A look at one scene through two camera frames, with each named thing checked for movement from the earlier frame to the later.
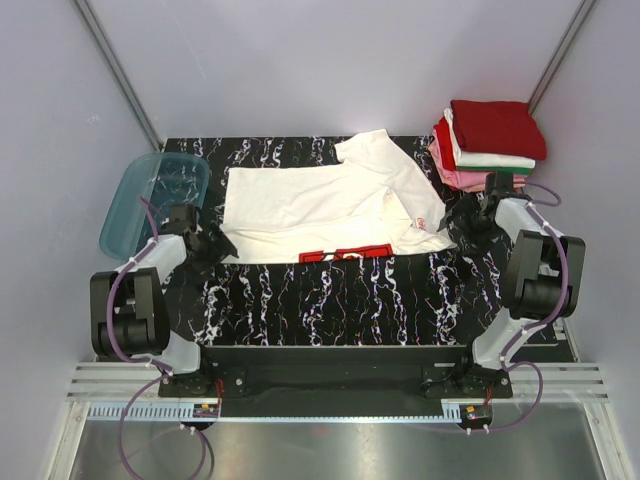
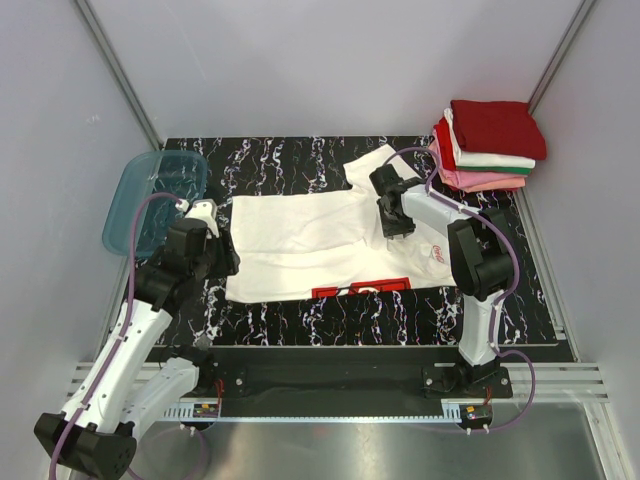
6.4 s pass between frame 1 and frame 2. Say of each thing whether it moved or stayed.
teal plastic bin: stayed
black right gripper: moved
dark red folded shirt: stayed
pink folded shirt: stayed
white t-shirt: moved
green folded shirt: stayed
